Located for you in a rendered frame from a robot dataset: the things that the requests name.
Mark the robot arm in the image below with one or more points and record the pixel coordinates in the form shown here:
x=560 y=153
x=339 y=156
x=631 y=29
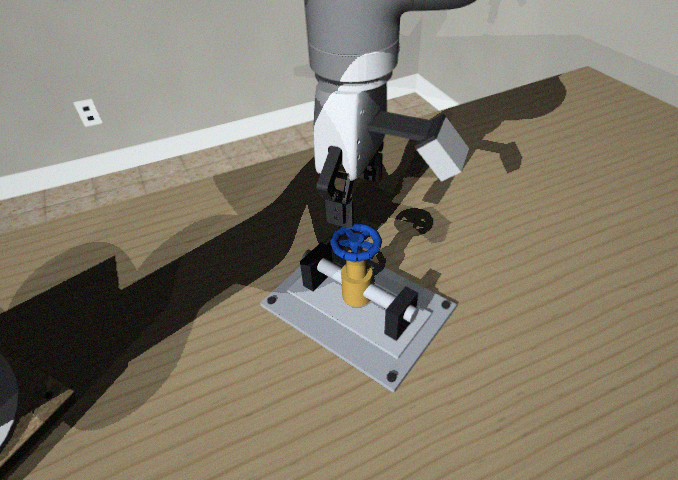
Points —
x=348 y=41

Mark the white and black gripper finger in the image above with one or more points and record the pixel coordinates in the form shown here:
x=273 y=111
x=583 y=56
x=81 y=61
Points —
x=339 y=205
x=373 y=171

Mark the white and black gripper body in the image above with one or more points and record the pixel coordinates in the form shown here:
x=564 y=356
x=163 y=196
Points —
x=342 y=112

